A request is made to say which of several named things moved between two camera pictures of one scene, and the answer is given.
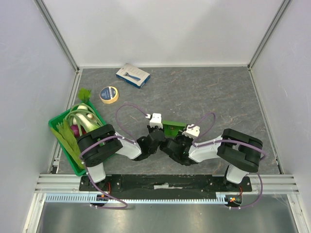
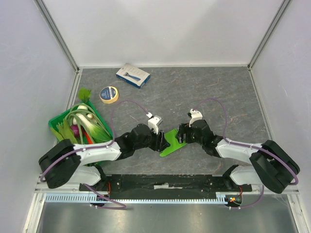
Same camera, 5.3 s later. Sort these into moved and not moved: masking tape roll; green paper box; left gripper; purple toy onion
Moved: green paper box
Not moved: masking tape roll; purple toy onion; left gripper
